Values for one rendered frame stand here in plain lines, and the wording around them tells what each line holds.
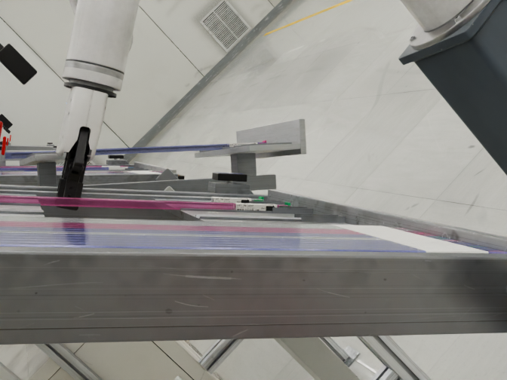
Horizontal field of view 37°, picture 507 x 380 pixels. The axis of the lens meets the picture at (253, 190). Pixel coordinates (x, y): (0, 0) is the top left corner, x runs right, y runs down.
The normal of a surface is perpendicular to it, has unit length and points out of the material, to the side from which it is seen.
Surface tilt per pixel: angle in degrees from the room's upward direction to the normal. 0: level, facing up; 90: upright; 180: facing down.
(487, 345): 0
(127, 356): 90
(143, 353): 90
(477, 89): 90
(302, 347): 90
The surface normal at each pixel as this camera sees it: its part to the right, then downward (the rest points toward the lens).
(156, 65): 0.30, 0.07
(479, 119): -0.59, 0.70
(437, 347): -0.66, -0.70
